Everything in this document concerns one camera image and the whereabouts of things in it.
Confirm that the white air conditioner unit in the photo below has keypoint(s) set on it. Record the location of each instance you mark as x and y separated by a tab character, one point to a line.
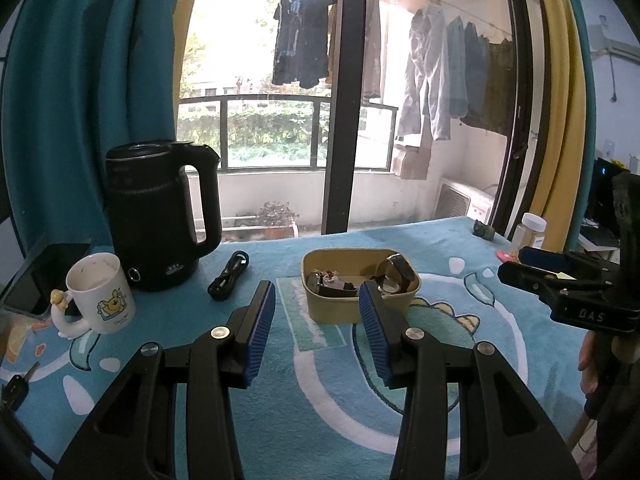
462	200

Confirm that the clear jar white lid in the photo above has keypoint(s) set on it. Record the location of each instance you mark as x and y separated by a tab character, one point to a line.
529	232

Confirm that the blue dinosaur printed blanket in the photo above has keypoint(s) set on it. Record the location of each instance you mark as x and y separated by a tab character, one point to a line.
325	410

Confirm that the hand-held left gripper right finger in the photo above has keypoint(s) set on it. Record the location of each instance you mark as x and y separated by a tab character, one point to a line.
372	340

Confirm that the black smartphone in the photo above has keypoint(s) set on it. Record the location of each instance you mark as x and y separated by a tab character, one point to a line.
45	280

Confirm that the narrow teal curtain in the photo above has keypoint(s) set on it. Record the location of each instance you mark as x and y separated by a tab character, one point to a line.
582	85

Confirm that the cardboard box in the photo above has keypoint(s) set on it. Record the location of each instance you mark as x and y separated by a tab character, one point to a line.
412	162

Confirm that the grey hanging shirt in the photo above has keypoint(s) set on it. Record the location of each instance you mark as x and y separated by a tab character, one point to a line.
425	75

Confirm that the wide teal curtain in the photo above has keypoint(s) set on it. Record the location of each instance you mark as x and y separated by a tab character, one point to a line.
75	85

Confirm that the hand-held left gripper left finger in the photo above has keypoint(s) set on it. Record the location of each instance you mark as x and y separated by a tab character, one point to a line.
262	335

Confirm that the white dial wristwatch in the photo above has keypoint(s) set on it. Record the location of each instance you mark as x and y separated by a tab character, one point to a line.
320	284

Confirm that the dark green hanging garment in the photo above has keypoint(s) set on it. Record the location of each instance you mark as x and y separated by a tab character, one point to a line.
500	85

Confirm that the potted plant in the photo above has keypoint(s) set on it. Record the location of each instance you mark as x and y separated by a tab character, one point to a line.
275	217

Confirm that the blue grey hanging jacket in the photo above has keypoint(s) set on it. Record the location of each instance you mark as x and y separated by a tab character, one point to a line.
456	70
477	75

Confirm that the white cartoon mug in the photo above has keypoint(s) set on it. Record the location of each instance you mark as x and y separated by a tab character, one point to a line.
100	295

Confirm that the black balcony railing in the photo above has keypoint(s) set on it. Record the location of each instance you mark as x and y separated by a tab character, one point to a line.
270	101

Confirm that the large black wristwatch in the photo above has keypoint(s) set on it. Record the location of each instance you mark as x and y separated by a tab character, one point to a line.
397	272

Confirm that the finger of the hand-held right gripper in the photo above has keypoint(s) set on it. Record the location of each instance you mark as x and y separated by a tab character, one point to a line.
542	258
525	280

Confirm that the person's right hand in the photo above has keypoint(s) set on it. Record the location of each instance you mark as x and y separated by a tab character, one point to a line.
589	365

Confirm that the black laptop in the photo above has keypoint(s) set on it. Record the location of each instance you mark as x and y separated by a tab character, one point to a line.
602	205

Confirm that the black electric kettle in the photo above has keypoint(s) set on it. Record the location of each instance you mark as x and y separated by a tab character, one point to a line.
150	210

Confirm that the black car key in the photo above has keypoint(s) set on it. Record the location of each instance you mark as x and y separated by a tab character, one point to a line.
15	390

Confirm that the dark green small object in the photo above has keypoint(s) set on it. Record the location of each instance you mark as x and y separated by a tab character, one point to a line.
483	230

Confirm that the black window post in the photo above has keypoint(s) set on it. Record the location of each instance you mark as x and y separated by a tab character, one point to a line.
345	110

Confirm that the pink flat object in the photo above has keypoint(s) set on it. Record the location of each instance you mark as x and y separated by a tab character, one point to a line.
506	255

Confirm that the dark hanging t-shirt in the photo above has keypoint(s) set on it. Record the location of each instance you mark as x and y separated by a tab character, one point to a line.
302	35

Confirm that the brown hanging garment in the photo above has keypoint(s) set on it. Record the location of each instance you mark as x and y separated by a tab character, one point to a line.
372	45

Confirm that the tan rectangular bowl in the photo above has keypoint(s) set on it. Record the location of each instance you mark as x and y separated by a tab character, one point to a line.
360	307

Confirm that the yellow curtain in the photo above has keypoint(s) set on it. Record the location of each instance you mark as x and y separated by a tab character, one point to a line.
557	110

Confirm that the black sliding door frame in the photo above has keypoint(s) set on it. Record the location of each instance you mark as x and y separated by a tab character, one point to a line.
520	110

